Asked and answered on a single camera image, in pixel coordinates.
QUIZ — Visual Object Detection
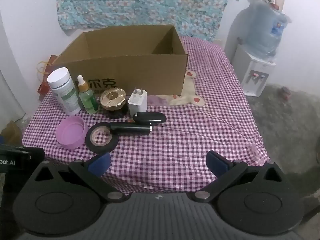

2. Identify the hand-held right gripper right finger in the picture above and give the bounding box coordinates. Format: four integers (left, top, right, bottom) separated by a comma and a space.
194, 150, 284, 203

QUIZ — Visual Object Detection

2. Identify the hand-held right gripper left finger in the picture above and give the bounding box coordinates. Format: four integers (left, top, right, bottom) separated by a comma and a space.
34, 152, 127, 203

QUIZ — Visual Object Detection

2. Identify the black tape roll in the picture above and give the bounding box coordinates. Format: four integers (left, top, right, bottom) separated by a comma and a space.
85, 122, 120, 155

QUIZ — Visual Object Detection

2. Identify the purple plastic lid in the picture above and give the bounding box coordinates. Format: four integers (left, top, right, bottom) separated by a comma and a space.
55, 115, 88, 150

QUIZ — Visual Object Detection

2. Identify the black cosmetic tube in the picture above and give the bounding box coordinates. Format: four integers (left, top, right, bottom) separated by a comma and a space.
110, 123, 153, 136

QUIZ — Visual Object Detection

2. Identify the green dropper bottle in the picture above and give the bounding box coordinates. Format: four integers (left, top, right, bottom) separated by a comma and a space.
76, 75, 99, 114

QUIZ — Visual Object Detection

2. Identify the black oval case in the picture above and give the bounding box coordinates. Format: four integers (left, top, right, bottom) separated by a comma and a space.
132, 112, 166, 125

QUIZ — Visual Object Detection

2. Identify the gold lidded cosmetic jar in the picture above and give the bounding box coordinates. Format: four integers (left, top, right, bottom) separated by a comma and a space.
99, 87, 128, 120

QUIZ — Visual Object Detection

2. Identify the white wall charger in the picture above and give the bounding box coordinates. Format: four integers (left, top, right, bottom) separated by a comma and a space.
128, 87, 148, 117

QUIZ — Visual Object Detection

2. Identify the white capped supplement bottle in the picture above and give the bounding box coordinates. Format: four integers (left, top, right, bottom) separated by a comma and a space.
47, 67, 82, 115

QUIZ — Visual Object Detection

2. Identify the brown cardboard box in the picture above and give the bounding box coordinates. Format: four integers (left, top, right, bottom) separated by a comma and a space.
51, 24, 189, 97

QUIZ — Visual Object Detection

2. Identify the brown cardboard piece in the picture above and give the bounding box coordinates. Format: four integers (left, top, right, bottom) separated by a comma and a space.
0, 121, 23, 145

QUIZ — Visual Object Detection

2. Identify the purple checkered tablecloth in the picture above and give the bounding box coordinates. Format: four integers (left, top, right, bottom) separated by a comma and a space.
22, 35, 272, 195

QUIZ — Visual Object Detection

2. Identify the red gift bag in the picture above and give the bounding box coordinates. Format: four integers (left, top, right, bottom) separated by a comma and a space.
37, 54, 59, 102

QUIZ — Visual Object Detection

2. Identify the white water dispenser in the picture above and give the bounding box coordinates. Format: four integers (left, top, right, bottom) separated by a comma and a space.
231, 44, 277, 97

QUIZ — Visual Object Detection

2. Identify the blue water jug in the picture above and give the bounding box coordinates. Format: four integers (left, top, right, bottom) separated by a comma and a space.
246, 0, 292, 58

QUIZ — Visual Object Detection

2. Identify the teal floral wall cloth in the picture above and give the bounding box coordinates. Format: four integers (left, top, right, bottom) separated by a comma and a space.
55, 0, 247, 43

